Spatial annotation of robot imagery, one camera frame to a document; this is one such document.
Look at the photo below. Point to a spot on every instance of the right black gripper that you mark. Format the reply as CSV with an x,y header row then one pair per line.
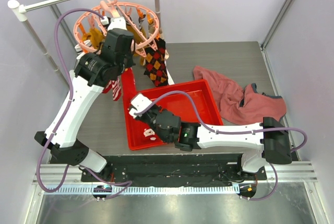
x,y
147,119

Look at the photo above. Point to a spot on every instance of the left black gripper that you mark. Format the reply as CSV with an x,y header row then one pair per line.
x,y
131,61

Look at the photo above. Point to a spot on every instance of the red white striped sock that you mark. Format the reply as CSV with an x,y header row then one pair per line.
x,y
108,87
116,89

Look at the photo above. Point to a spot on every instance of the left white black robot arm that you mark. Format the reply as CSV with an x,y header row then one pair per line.
x,y
91,76

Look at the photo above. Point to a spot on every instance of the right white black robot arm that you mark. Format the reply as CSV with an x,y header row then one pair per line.
x,y
262,143

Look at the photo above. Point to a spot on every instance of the pink round clip hanger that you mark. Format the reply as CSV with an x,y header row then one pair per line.
x,y
136,17

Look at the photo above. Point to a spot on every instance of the mustard yellow sock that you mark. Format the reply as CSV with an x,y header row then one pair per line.
x,y
95,36
142,60

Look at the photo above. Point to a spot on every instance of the black argyle sock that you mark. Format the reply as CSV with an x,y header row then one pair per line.
x,y
159,36
155,67

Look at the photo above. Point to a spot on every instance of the white black striped sock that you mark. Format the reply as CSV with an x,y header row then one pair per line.
x,y
80,51

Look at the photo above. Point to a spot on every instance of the red plastic tray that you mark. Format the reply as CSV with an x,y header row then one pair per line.
x,y
178,104

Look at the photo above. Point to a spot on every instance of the pink crumpled garment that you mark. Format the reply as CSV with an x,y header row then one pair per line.
x,y
239,105

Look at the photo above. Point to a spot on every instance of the white clothes rack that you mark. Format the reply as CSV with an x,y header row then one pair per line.
x,y
20,12

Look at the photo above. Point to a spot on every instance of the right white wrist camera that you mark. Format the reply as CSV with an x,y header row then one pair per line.
x,y
138,103

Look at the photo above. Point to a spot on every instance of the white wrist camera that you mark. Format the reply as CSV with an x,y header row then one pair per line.
x,y
115,25
138,103

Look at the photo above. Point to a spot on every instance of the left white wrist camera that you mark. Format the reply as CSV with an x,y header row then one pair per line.
x,y
115,25

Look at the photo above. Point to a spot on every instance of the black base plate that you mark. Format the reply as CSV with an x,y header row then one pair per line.
x,y
195,170

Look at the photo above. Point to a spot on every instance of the white slotted cable duct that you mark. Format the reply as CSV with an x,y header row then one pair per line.
x,y
95,189

